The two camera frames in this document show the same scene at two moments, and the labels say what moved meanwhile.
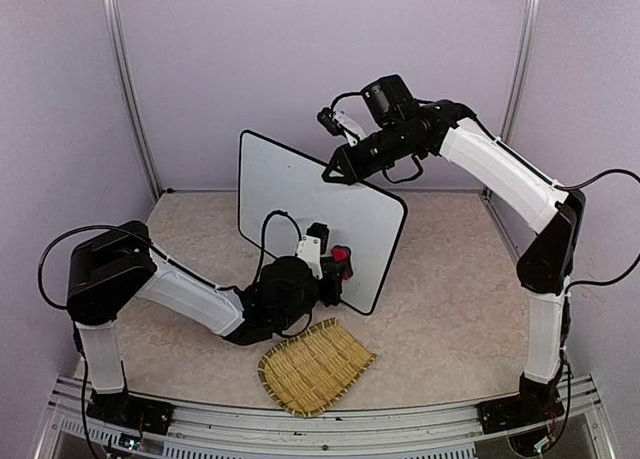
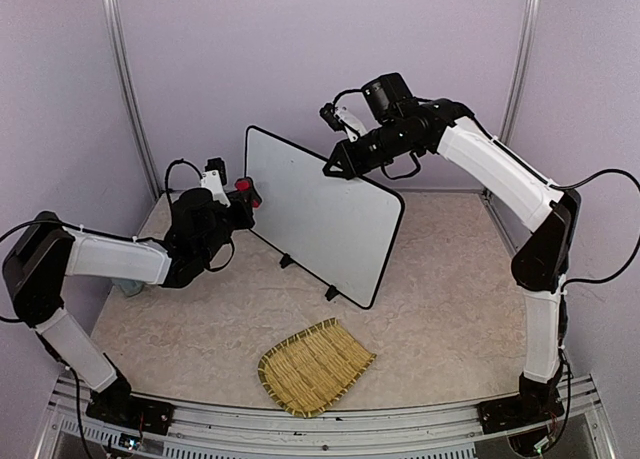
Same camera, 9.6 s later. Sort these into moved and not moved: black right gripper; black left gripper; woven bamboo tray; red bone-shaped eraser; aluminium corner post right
Moved: black left gripper; red bone-shaped eraser
Not moved: woven bamboo tray; black right gripper; aluminium corner post right
